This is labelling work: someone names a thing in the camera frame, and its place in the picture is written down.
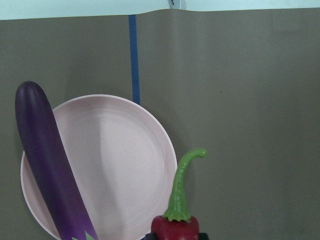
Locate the red chili pepper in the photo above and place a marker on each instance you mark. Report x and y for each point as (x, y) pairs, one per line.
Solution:
(177, 223)

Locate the purple eggplant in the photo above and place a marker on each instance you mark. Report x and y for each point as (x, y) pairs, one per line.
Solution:
(49, 163)

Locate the pink plate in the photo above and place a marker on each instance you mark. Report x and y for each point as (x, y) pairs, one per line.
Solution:
(123, 162)

